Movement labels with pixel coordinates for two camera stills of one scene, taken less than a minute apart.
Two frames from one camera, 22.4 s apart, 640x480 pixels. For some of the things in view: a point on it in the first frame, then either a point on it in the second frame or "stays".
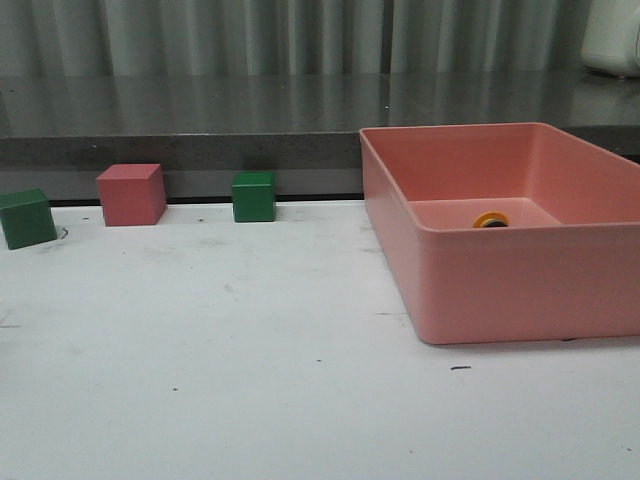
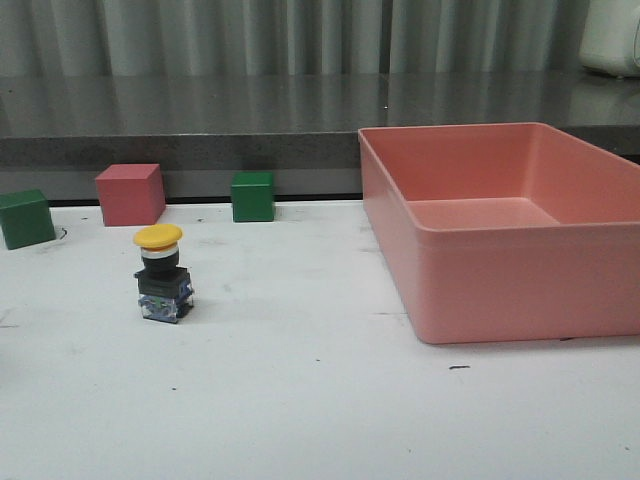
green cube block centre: (254, 196) stays
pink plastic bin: (501, 232) stays
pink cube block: (132, 194) stays
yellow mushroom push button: (491, 219) -> (164, 286)
